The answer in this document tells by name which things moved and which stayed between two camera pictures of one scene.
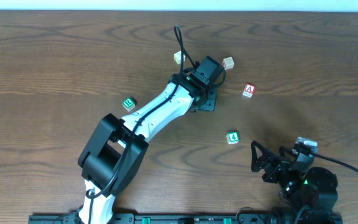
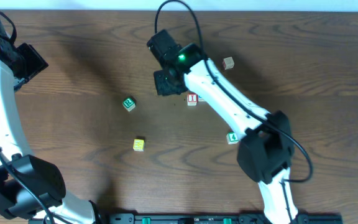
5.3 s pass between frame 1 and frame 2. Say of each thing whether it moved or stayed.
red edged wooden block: stayed
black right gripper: moved
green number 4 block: stayed
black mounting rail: stayed
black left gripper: moved
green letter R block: stayed
